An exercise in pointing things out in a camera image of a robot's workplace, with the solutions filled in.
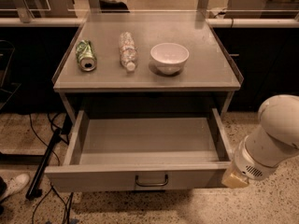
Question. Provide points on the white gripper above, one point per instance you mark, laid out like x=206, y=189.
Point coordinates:
x=247, y=162

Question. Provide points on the crushed green soda can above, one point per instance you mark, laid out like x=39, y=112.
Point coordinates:
x=85, y=56

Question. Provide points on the grey top drawer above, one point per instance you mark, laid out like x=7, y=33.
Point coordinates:
x=107, y=154

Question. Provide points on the white sneaker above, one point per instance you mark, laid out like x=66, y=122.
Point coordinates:
x=13, y=186

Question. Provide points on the metal top drawer handle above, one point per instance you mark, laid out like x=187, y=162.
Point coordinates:
x=151, y=182

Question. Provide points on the clear plastic water bottle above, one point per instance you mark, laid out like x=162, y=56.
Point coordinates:
x=128, y=52

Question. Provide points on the black bar on floor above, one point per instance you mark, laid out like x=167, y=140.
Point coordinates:
x=34, y=191

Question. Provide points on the white ceramic bowl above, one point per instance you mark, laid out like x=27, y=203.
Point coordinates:
x=169, y=58

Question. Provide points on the grey drawer cabinet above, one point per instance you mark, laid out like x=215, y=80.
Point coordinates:
x=209, y=67

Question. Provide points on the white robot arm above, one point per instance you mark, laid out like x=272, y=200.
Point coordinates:
x=275, y=139

